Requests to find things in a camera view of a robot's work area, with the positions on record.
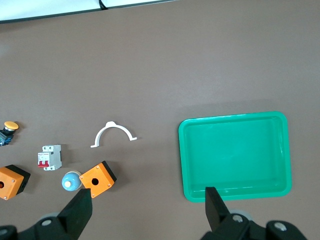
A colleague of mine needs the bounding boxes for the green plastic tray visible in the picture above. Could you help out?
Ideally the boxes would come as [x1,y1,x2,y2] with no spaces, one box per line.
[177,111,293,203]

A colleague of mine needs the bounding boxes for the white circuit breaker red switch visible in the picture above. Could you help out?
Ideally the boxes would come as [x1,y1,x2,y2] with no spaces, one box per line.
[37,144,63,171]

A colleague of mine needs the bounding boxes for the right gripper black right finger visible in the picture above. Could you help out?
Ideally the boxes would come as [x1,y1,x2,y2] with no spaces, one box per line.
[199,186,253,240]

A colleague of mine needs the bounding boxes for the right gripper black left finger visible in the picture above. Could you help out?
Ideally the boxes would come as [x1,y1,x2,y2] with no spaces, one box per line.
[24,188,93,240]

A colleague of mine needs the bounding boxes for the yellow mushroom push button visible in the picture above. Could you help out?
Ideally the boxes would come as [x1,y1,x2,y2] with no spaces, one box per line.
[0,121,20,147]

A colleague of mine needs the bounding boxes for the orange button box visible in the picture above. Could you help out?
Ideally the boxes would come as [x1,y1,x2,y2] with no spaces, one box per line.
[0,164,31,201]
[78,160,118,199]

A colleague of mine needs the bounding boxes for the small white pipe clamp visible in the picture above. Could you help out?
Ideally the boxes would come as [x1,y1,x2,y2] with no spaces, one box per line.
[90,121,138,149]

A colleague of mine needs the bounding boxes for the light blue dome buzzer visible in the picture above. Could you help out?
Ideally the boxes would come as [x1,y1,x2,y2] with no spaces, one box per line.
[61,170,83,193]

